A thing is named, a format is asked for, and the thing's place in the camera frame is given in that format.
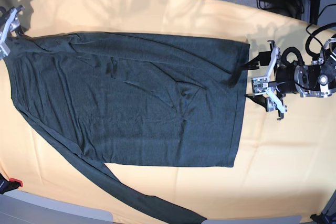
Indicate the dark green long-sleeve shirt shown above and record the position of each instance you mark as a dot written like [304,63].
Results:
[132,99]

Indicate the red and black clamp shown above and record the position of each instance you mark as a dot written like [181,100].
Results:
[9,185]

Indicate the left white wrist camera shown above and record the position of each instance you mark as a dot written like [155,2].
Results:
[259,85]

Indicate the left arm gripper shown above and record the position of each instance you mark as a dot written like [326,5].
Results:
[279,79]

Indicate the yellow table cloth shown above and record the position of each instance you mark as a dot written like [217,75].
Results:
[282,168]

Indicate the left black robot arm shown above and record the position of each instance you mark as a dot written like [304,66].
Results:
[317,79]

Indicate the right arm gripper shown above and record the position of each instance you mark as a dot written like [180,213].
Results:
[11,24]

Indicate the black clamp right corner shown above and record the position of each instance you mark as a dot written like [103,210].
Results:
[323,218]

